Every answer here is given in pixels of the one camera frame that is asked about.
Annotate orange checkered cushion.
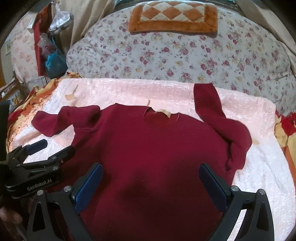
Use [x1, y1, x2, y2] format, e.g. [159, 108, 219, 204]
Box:
[128, 1, 218, 34]

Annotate floral fabric at left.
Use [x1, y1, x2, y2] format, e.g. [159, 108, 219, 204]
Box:
[10, 12, 38, 83]

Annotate pink quilted bedspread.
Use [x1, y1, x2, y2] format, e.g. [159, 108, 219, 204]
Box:
[6, 78, 295, 240]

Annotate blue plastic bag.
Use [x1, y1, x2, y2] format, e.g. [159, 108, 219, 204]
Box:
[45, 50, 68, 79]

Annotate orange red yellow blanket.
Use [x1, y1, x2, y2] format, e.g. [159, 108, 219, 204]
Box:
[6, 72, 81, 152]

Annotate red hanging cloth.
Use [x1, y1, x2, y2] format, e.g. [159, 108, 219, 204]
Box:
[33, 3, 52, 76]

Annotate beige curtain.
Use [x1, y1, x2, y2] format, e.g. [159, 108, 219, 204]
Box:
[52, 0, 117, 54]

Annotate clear plastic bag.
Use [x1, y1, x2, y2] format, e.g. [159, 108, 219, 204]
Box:
[49, 3, 74, 35]

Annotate beige cloth at right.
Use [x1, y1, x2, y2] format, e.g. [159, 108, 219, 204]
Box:
[236, 1, 295, 74]

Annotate floral white duvet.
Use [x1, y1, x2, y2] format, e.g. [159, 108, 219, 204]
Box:
[66, 8, 295, 115]

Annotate person's left hand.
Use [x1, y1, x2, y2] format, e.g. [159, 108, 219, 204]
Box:
[1, 206, 27, 240]

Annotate dark red knit sweater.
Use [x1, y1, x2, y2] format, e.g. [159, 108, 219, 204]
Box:
[32, 84, 252, 240]

